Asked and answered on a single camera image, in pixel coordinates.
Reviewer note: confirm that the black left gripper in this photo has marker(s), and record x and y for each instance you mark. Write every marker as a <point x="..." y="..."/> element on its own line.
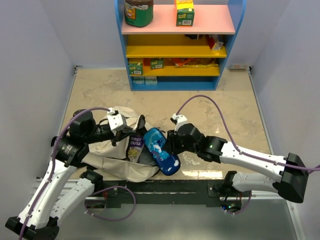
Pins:
<point x="118" y="134"/>

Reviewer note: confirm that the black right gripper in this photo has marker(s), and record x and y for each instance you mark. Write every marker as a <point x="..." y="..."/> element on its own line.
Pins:
<point x="171" y="143"/>

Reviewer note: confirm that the beige canvas backpack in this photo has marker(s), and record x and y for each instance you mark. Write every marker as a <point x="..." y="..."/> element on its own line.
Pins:
<point x="112" y="160"/>

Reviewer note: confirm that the blue pencil case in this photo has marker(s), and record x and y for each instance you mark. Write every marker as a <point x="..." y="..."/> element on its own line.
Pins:
<point x="155" y="140"/>

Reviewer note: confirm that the purple Treehouse book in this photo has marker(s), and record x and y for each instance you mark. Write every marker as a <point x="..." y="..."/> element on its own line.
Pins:
<point x="135" y="147"/>

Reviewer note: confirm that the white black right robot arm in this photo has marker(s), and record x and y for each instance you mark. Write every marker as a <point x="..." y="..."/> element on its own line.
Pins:
<point x="284" y="175"/>

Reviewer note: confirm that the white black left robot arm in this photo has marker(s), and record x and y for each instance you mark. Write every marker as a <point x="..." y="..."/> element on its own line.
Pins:
<point x="45" y="212"/>

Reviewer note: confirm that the light blue box left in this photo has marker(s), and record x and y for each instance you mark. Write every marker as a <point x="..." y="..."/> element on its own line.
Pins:
<point x="138" y="80"/>

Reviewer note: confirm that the light blue box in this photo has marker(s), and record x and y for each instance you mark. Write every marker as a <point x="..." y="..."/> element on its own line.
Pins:
<point x="151" y="80"/>
<point x="138" y="80"/>

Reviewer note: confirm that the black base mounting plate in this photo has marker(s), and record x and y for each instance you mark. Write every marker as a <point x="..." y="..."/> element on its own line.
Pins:
<point x="162" y="192"/>

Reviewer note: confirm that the light blue box right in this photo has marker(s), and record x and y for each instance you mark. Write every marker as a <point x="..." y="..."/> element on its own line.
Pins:
<point x="151" y="80"/>

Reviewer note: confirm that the green box lower left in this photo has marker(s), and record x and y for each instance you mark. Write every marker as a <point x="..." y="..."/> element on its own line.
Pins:
<point x="136" y="68"/>

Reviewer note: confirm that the green box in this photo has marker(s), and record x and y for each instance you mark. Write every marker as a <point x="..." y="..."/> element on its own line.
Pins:
<point x="136" y="68"/>
<point x="157" y="63"/>

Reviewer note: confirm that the orange yellow snack packets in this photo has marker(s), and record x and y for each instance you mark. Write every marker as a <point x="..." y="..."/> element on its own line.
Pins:
<point x="194" y="62"/>

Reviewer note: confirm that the green box lower middle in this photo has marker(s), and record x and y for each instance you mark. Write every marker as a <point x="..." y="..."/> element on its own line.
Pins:
<point x="157" y="63"/>

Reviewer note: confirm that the blue colourful shelf unit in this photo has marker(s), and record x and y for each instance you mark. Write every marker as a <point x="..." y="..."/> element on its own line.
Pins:
<point x="163" y="39"/>

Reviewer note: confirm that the small white pink eraser box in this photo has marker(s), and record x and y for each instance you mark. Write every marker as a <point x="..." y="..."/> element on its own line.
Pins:
<point x="240" y="67"/>

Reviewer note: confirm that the red white box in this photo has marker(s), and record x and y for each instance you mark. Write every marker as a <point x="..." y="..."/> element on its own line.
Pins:
<point x="215" y="41"/>

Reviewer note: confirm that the green brown jar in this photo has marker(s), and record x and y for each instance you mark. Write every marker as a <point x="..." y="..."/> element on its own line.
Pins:
<point x="138" y="13"/>

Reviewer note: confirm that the green yellow carton top shelf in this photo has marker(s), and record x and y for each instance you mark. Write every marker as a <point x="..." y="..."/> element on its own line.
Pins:
<point x="185" y="13"/>

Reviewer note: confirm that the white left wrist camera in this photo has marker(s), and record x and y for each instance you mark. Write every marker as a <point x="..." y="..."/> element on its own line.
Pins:
<point x="117" y="122"/>

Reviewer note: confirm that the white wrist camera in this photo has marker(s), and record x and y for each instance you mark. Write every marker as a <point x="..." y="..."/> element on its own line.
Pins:
<point x="117" y="122"/>
<point x="178" y="120"/>

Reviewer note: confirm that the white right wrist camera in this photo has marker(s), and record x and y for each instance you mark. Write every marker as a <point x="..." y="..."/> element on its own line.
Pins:
<point x="178" y="120"/>

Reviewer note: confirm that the aluminium frame rail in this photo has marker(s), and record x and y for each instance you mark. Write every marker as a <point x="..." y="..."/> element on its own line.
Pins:
<point x="285" y="176"/>

